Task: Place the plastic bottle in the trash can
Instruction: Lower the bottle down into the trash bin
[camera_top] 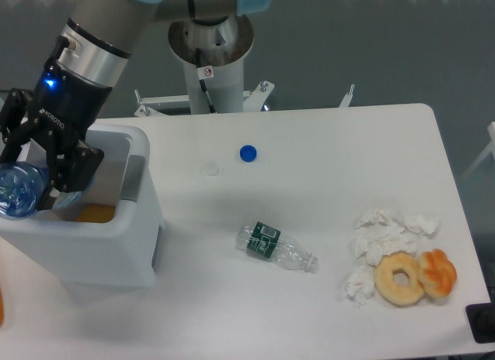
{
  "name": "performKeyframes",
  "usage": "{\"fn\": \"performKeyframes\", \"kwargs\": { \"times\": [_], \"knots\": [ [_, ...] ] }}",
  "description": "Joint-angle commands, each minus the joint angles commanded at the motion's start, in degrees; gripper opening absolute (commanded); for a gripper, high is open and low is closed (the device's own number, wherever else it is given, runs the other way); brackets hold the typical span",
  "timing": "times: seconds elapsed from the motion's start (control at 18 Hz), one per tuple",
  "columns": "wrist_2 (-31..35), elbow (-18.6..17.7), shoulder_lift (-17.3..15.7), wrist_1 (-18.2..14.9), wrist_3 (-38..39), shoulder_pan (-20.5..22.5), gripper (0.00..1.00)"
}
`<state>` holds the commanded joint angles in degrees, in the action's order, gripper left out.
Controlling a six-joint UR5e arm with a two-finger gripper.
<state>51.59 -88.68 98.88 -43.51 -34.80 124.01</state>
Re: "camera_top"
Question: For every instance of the white trash can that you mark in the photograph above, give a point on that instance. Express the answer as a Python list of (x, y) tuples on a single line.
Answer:
[(118, 253)]

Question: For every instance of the black device table corner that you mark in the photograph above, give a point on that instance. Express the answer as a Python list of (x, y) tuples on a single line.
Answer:
[(481, 322)]

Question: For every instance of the crumpled white tissue upper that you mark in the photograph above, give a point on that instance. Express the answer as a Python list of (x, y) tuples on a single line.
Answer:
[(382, 232)]

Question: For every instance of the crumpled white tissue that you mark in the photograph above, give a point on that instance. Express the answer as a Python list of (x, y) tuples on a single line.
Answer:
[(382, 232), (360, 286)]

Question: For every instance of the orange glazed bun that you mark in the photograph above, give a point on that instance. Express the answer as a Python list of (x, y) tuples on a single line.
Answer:
[(436, 273)]

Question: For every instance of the plain ring doughnut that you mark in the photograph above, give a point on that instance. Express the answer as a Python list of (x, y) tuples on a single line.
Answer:
[(396, 279)]

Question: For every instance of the white frame right edge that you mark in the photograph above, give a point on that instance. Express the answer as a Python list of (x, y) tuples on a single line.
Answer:
[(487, 151)]

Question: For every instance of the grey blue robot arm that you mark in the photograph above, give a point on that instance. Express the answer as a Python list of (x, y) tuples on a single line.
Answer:
[(100, 36)]

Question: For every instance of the blue bottle cap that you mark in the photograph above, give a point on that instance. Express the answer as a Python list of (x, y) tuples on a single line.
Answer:
[(248, 153)]

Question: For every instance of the orange item in bin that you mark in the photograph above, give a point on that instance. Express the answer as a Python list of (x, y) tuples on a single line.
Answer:
[(96, 213)]

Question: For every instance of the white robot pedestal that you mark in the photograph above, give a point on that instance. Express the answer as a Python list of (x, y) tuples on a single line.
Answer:
[(212, 53)]

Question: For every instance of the orange object left edge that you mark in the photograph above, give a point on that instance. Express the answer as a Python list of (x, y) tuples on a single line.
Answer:
[(2, 309)]

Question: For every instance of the crumpled white tissue lower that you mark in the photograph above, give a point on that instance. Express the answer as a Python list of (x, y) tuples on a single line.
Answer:
[(360, 286)]

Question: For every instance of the clear crushed plastic bottle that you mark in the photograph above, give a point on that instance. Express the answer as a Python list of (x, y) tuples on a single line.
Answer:
[(265, 242)]

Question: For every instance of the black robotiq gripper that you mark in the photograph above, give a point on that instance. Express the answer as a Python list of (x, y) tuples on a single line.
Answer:
[(67, 105)]

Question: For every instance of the blue plastic bottle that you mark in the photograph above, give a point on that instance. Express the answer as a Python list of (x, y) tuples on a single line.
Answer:
[(25, 191)]

